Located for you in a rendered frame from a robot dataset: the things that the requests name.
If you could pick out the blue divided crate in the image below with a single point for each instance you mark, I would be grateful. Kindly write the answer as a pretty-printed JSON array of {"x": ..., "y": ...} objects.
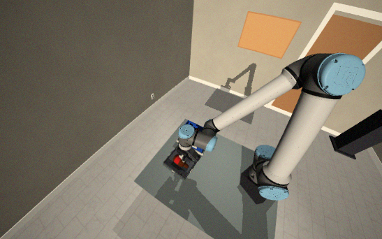
[{"x": 196, "y": 127}]

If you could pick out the brown bottle with red label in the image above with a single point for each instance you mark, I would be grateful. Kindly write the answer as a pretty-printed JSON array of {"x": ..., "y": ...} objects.
[{"x": 179, "y": 161}]

